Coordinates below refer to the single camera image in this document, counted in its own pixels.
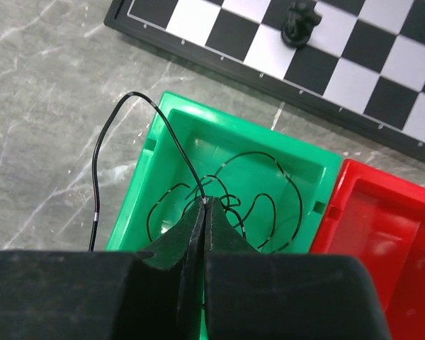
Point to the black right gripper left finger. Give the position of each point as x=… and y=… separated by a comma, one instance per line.
x=153, y=293

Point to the black and silver chessboard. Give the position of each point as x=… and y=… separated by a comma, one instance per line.
x=363, y=67

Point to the black fallen chess piece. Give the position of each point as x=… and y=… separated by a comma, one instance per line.
x=299, y=24

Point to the red plastic bin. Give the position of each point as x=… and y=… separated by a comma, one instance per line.
x=380, y=219

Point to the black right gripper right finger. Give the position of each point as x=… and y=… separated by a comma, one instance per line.
x=250, y=295

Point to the green bin left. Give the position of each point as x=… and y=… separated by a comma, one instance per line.
x=279, y=186

